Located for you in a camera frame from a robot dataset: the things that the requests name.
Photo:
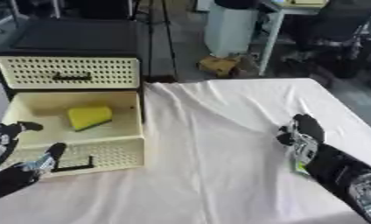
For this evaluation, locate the pale open drawer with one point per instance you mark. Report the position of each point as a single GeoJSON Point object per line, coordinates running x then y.
{"type": "Point", "coordinates": [51, 137]}

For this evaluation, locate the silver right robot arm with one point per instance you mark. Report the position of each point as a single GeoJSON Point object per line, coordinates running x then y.
{"type": "Point", "coordinates": [367, 192]}

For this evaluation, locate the white desk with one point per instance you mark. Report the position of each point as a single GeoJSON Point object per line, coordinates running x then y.
{"type": "Point", "coordinates": [271, 35]}

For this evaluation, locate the yellow sponge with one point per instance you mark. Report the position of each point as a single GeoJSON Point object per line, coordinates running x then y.
{"type": "Point", "coordinates": [89, 116]}

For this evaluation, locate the black tripod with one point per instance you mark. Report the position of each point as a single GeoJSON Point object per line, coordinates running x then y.
{"type": "Point", "coordinates": [152, 38]}

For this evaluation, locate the pale closed pierced drawer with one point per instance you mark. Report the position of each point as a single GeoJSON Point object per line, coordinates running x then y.
{"type": "Point", "coordinates": [30, 68]}

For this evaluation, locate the black cabinet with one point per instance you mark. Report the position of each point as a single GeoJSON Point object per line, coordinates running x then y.
{"type": "Point", "coordinates": [76, 36]}

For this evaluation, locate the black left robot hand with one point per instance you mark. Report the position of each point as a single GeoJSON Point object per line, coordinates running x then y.
{"type": "Point", "coordinates": [10, 180]}

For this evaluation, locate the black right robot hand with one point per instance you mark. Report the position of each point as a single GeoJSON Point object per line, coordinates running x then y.
{"type": "Point", "coordinates": [329, 163]}

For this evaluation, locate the black office chair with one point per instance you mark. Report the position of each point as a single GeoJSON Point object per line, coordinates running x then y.
{"type": "Point", "coordinates": [336, 32]}

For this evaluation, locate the tan bag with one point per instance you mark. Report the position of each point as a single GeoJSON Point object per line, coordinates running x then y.
{"type": "Point", "coordinates": [218, 65]}

